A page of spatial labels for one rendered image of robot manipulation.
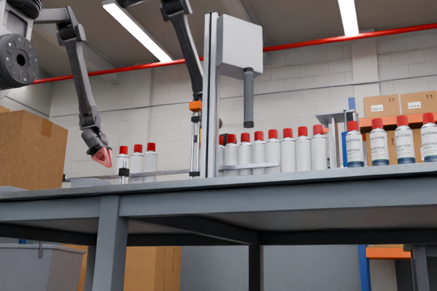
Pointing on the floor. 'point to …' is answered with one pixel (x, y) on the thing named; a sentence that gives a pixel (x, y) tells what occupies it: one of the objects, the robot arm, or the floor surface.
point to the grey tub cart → (39, 267)
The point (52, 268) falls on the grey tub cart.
